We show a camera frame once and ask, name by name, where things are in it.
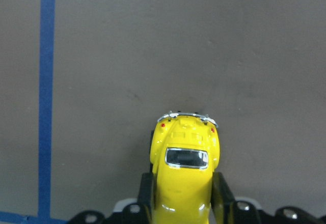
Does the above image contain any yellow beetle toy car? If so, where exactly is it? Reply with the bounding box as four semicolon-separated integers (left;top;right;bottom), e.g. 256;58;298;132
150;111;220;223

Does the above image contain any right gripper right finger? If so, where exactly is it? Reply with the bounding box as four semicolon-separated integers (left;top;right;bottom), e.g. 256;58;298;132
211;172;325;223

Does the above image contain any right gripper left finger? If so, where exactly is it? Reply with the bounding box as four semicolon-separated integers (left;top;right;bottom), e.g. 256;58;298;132
68;173;154;223

